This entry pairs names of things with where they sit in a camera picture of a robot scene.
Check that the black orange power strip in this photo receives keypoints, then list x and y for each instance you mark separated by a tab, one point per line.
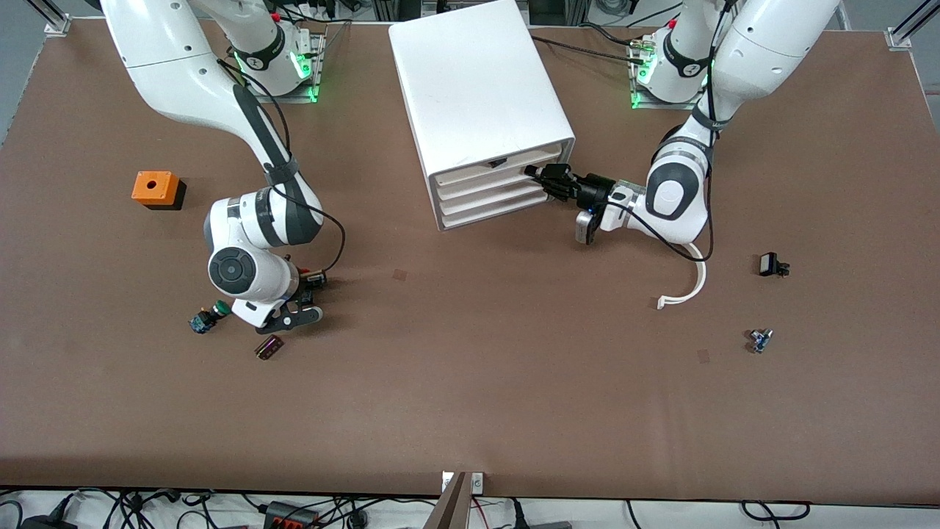
290	516

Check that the grey slanted beam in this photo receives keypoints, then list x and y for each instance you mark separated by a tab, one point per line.
452	507

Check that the black power adapter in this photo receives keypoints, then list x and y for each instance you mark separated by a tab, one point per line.
48	522

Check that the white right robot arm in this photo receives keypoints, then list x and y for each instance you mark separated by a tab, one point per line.
169	59

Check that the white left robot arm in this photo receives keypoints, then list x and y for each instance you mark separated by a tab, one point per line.
764	44

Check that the white drawer cabinet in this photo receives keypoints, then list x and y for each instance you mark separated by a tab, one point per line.
477	81

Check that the white curved plastic arc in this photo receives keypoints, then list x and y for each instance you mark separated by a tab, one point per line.
694	290

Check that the white plastic drawer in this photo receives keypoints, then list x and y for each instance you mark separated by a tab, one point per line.
499	192
470	174
499	203

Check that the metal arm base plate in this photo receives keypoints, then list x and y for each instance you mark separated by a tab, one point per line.
319	66
661	106

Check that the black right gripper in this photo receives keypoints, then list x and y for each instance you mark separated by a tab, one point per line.
307	287

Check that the orange box with hole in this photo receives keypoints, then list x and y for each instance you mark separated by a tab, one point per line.
154	187

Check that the small dark purple block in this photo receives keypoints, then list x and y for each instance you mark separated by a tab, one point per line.
269	347

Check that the white table edge bracket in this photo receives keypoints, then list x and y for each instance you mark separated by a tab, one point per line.
477	482

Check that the small blue electronic component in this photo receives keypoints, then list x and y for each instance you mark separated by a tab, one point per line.
760	341

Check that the metal table corner bracket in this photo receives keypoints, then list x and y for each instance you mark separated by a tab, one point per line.
902	39
57	26

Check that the small black switch component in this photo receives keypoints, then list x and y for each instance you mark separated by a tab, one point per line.
769	264

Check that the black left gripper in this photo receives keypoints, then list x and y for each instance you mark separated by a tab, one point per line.
592	189

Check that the green push button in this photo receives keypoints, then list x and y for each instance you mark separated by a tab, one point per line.
205	319

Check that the white board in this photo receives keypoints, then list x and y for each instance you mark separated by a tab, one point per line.
499	179

